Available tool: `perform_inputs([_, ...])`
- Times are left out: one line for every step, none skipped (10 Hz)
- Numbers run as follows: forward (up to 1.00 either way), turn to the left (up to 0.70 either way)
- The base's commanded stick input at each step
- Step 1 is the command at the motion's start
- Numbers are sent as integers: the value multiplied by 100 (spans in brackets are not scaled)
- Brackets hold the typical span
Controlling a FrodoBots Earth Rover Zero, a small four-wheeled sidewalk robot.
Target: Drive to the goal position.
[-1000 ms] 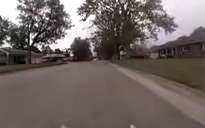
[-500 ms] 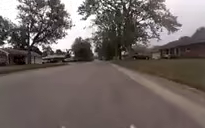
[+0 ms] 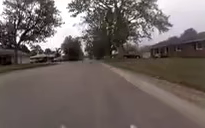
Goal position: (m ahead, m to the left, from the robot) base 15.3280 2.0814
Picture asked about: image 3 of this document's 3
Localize large leafy tree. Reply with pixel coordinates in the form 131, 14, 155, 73
67, 0, 174, 60
0, 0, 64, 65

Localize dark vehicle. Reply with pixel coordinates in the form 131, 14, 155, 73
122, 52, 142, 60

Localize pale concrete gutter strip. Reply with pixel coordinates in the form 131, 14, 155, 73
101, 62, 205, 128

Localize red brick house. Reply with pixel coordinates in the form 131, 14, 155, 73
149, 29, 205, 59

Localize low pale building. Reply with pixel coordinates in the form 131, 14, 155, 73
29, 53, 57, 64

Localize dark round tree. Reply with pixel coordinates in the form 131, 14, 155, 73
60, 35, 85, 62

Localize white low house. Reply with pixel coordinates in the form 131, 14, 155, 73
0, 46, 32, 67

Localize grass verge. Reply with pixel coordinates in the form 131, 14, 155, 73
0, 61, 58, 76

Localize grey asphalt road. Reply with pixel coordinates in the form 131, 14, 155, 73
0, 61, 204, 128

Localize grass lawn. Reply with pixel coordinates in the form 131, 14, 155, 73
104, 56, 205, 95

